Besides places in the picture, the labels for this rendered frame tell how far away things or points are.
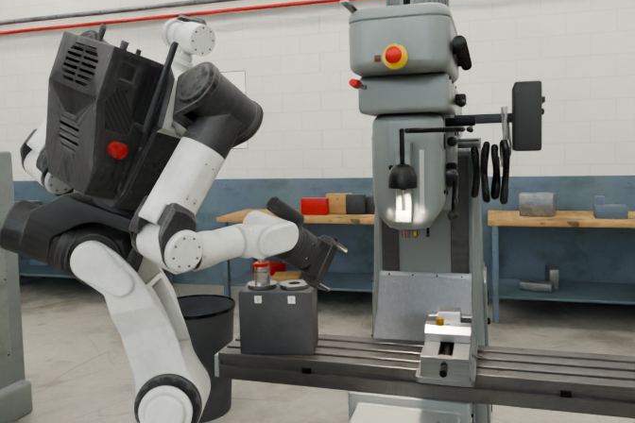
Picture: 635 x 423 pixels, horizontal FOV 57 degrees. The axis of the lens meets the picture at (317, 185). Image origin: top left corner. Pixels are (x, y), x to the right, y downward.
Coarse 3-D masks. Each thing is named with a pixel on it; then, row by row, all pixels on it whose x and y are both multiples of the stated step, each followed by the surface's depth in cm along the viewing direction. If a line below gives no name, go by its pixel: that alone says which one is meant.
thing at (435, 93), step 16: (368, 80) 155; (384, 80) 153; (400, 80) 152; (416, 80) 151; (432, 80) 150; (448, 80) 150; (368, 96) 155; (384, 96) 154; (400, 96) 152; (416, 96) 151; (432, 96) 150; (448, 96) 150; (368, 112) 156; (384, 112) 155; (400, 112) 155; (416, 112) 157; (432, 112) 159; (448, 112) 163
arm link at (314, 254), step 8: (312, 240) 131; (320, 240) 135; (328, 240) 139; (312, 248) 130; (320, 248) 135; (328, 248) 137; (336, 248) 139; (304, 256) 129; (312, 256) 131; (320, 256) 136; (328, 256) 137; (296, 264) 131; (304, 264) 131; (312, 264) 134; (320, 264) 136; (328, 264) 138; (304, 272) 136; (312, 272) 135; (320, 272) 136; (304, 280) 138; (312, 280) 136; (320, 280) 137
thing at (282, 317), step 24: (264, 288) 172; (288, 288) 171; (312, 288) 173; (240, 312) 172; (264, 312) 171; (288, 312) 170; (312, 312) 169; (240, 336) 172; (264, 336) 171; (288, 336) 170; (312, 336) 170
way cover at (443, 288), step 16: (384, 272) 207; (400, 272) 206; (416, 272) 204; (384, 288) 205; (400, 288) 203; (416, 288) 202; (432, 288) 200; (448, 288) 199; (464, 288) 198; (384, 304) 203; (400, 304) 201; (416, 304) 200; (432, 304) 198; (448, 304) 197; (464, 304) 195; (384, 320) 199; (400, 320) 198; (416, 320) 197; (384, 336) 196; (400, 336) 194; (416, 336) 193
